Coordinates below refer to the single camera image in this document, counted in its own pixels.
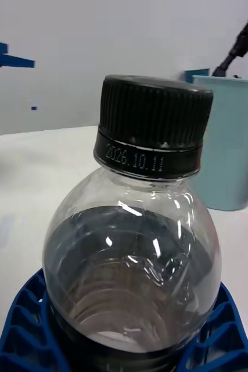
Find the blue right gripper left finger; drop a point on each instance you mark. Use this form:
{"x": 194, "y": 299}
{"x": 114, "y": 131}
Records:
{"x": 22, "y": 328}

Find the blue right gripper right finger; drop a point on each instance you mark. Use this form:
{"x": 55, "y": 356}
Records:
{"x": 228, "y": 334}

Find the clear bottle black cap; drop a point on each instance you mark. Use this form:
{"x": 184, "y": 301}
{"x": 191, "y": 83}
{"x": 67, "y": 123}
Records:
{"x": 129, "y": 261}

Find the pale blue plastic bin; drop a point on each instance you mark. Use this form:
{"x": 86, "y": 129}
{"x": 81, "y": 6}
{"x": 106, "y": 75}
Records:
{"x": 234, "y": 139}

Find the black tripod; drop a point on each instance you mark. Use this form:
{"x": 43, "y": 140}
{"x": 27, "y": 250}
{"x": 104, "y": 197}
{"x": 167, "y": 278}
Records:
{"x": 240, "y": 43}

